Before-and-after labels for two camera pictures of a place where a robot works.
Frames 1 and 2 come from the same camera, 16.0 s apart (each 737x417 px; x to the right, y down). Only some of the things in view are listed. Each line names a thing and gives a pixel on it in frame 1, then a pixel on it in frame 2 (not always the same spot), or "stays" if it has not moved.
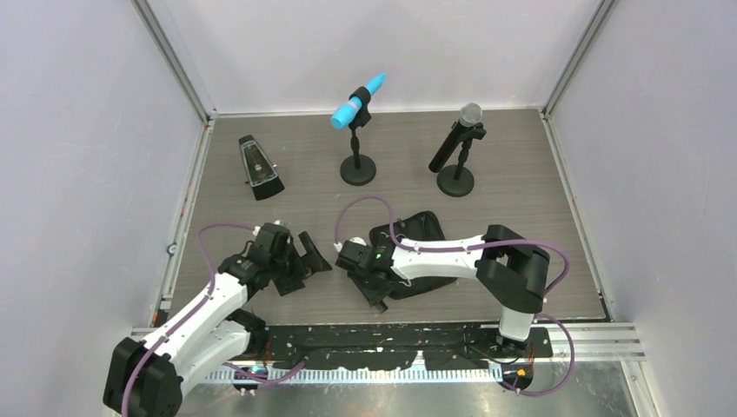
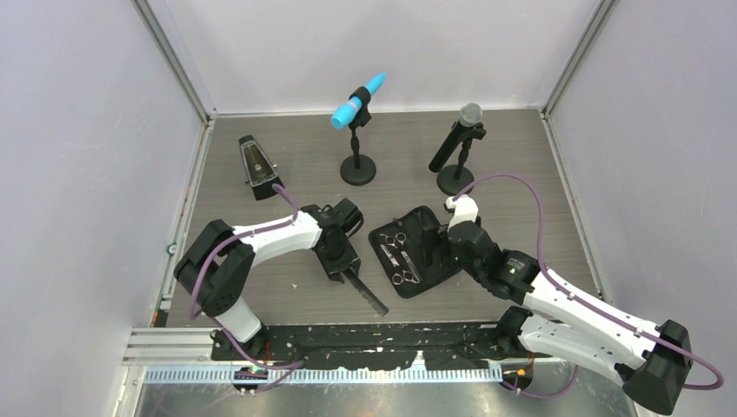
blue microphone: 341,117 stays
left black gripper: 306,265 -> 349,260
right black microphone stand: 458,181 stays
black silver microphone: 470,115 stays
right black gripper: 374,297 -> 435,237
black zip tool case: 418,227 stays
